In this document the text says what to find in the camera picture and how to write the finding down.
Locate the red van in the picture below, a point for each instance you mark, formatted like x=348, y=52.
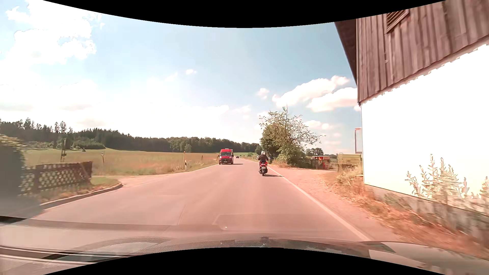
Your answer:
x=226, y=156

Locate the road markings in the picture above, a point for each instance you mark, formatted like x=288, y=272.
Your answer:
x=324, y=208

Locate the grey asphalt road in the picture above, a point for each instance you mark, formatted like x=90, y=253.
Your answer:
x=214, y=194

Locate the red roadside container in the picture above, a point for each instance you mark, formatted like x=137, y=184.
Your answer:
x=321, y=161

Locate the car's own bonnet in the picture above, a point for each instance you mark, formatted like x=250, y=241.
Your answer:
x=267, y=244

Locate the wooden lattice fence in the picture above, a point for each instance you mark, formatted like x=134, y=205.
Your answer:
x=57, y=175

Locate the wood of dark trees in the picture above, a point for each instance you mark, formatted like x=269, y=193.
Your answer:
x=114, y=139

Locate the road sign on post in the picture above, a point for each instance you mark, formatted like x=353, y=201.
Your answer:
x=102, y=156

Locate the leafy green tree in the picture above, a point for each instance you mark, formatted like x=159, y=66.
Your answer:
x=284, y=139

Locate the person on motorcycle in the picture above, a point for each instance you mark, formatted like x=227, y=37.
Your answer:
x=263, y=162

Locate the grass field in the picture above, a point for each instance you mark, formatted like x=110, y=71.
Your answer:
x=133, y=160

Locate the gravel roadside strip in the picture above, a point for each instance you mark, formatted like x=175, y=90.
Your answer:
x=324, y=187

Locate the dark green hedge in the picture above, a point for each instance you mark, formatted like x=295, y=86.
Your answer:
x=9, y=172

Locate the wooden trailer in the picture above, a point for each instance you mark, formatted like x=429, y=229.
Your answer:
x=348, y=159

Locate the dry weeds strip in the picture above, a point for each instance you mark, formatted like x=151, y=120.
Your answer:
x=401, y=217

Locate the white building with wooden gable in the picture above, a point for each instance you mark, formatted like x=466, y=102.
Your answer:
x=420, y=114

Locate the grass verge with kerb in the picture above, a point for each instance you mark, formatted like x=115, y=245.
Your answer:
x=76, y=189

